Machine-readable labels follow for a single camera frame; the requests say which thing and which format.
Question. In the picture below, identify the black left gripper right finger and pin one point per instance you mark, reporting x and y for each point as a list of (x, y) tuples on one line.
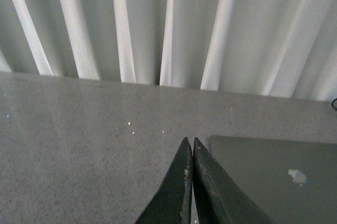
[(218, 198)]

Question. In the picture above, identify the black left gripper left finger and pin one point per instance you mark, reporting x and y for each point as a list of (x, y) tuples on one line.
[(172, 202)]

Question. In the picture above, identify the silver grey laptop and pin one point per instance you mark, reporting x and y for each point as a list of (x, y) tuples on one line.
[(291, 181)]

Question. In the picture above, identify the white pleated curtain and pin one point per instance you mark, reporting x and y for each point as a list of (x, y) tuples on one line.
[(283, 48)]

